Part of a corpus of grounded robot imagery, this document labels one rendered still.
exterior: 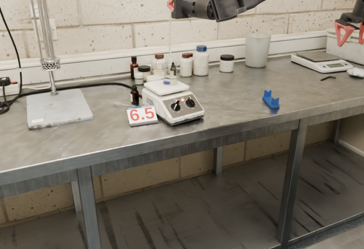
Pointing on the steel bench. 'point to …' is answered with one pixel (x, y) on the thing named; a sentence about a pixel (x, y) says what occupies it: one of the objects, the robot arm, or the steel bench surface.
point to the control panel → (182, 106)
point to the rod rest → (271, 99)
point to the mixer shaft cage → (49, 61)
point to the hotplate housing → (150, 99)
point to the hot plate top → (158, 87)
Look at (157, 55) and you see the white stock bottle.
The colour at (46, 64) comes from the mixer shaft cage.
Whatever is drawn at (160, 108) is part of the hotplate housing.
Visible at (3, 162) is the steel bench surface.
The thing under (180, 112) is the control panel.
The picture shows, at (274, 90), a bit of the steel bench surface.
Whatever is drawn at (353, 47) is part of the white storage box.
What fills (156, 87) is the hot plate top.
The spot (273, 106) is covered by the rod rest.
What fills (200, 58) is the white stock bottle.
